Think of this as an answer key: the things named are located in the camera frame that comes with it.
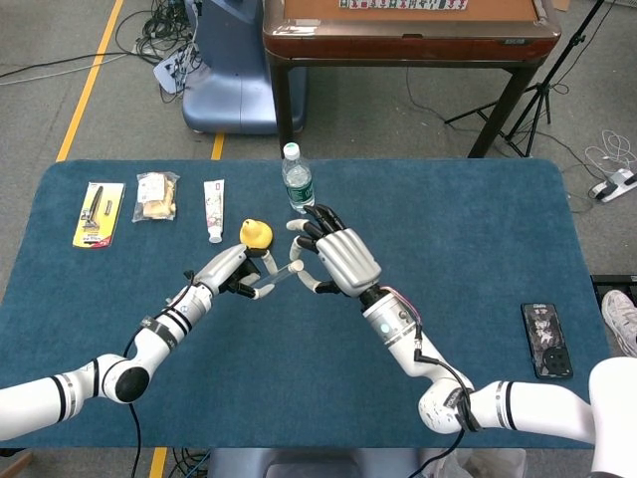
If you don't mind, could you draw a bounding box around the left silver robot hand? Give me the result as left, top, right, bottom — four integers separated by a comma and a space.
196, 245, 278, 301

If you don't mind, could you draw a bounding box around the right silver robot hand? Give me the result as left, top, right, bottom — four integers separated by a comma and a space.
286, 203, 383, 299

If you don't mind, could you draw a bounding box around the clear glass test tube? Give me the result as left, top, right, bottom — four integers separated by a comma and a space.
253, 262, 299, 291

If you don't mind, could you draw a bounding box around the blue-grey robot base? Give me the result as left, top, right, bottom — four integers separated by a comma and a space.
181, 0, 308, 135

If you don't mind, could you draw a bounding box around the white toothpaste tube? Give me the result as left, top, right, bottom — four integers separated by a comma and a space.
202, 178, 226, 244

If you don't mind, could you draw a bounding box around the yellow pear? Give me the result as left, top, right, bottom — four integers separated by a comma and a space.
239, 217, 274, 250

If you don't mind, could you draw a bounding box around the clear water bottle green label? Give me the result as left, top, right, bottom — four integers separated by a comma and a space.
281, 141, 317, 214

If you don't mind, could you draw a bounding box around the clear plastic snack bag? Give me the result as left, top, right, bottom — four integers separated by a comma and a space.
131, 171, 180, 224

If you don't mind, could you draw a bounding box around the blue felt table cloth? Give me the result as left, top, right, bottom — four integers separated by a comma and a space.
0, 157, 612, 449

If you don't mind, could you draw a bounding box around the razor on yellow blister card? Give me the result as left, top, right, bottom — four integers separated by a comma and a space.
72, 181, 125, 249

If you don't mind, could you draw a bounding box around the white power strip with plugs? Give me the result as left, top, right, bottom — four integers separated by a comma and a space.
152, 49, 200, 96

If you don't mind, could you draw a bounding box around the grey robot chassis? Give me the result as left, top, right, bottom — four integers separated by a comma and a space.
206, 446, 528, 478

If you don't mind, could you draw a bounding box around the black smartphone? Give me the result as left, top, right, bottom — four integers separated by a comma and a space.
521, 302, 574, 380

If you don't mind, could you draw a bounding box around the brown mahjong table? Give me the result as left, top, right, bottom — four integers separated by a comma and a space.
262, 0, 562, 159

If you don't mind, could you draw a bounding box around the face-up mahjong tile row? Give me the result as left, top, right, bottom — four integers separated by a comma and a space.
339, 0, 469, 11

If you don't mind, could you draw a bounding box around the black floor box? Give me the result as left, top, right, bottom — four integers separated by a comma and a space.
590, 273, 637, 300

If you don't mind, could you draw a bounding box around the white sneaker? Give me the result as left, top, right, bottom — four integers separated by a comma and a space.
600, 290, 637, 359

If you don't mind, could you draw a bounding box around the white robot body shell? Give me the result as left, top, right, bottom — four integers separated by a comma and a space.
588, 356, 637, 474

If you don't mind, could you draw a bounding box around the black tripod stand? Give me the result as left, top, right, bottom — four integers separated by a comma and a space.
444, 0, 618, 159

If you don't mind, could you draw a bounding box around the pink wrist cable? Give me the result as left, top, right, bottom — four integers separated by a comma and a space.
386, 284, 425, 328

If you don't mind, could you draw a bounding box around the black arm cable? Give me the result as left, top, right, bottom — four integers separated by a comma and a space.
411, 328, 482, 478

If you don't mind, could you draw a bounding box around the tangle of floor cables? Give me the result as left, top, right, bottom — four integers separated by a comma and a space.
116, 0, 200, 106

